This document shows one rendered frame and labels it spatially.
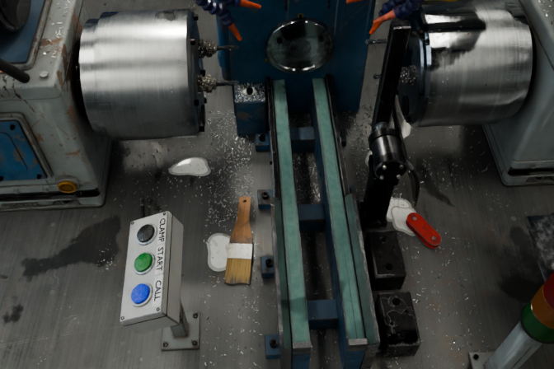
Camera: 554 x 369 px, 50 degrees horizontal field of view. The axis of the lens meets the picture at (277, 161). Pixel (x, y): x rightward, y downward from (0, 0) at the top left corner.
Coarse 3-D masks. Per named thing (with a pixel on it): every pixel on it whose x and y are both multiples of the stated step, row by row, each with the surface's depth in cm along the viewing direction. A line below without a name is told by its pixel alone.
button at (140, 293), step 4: (140, 284) 85; (144, 284) 85; (136, 288) 85; (140, 288) 84; (144, 288) 84; (148, 288) 84; (132, 292) 85; (136, 292) 84; (140, 292) 84; (144, 292) 84; (148, 292) 84; (132, 296) 84; (136, 296) 84; (140, 296) 84; (144, 296) 83; (132, 300) 84; (136, 300) 84; (140, 300) 83; (144, 300) 83
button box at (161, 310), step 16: (144, 224) 92; (160, 224) 91; (176, 224) 93; (160, 240) 89; (176, 240) 92; (128, 256) 90; (160, 256) 87; (176, 256) 90; (128, 272) 88; (144, 272) 86; (160, 272) 86; (176, 272) 89; (128, 288) 86; (160, 288) 84; (176, 288) 88; (128, 304) 85; (144, 304) 83; (160, 304) 82; (176, 304) 86; (128, 320) 83; (144, 320) 83; (160, 320) 84; (176, 320) 85
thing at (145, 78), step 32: (96, 32) 105; (128, 32) 105; (160, 32) 105; (192, 32) 109; (96, 64) 103; (128, 64) 103; (160, 64) 104; (192, 64) 106; (96, 96) 105; (128, 96) 104; (160, 96) 105; (192, 96) 106; (96, 128) 111; (128, 128) 109; (160, 128) 110; (192, 128) 111
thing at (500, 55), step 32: (448, 0) 112; (480, 0) 112; (416, 32) 110; (448, 32) 106; (480, 32) 106; (512, 32) 106; (416, 64) 111; (448, 64) 106; (480, 64) 106; (512, 64) 106; (416, 96) 112; (448, 96) 108; (480, 96) 108; (512, 96) 109
